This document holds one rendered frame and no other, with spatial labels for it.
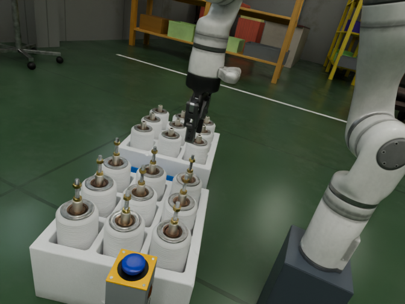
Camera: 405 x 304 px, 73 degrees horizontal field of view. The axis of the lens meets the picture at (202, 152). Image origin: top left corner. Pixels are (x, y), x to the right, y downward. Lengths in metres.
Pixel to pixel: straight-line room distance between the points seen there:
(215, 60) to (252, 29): 6.24
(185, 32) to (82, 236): 3.91
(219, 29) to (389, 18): 0.28
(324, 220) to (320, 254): 0.08
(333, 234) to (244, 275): 0.45
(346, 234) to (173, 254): 0.37
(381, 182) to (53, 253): 0.69
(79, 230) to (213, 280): 0.45
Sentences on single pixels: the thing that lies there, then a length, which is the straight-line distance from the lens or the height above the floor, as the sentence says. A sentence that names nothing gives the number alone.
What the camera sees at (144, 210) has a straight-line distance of 0.78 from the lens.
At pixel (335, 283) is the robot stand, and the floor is 0.30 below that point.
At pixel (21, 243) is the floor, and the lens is 1.05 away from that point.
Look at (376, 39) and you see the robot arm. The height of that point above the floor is 0.74.
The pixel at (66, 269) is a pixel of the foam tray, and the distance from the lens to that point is 0.78.
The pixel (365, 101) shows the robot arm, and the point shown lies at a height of 0.65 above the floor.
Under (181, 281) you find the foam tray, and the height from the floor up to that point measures 0.18.
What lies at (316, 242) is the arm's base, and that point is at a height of 0.36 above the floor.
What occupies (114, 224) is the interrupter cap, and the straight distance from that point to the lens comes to 0.70.
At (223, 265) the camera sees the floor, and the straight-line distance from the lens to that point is 1.00.
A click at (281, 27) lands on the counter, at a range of 6.17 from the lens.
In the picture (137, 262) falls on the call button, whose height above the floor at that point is 0.33.
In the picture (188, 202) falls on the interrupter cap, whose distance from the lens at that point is 0.78.
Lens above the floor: 0.73
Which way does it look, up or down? 27 degrees down
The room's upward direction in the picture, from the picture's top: 12 degrees clockwise
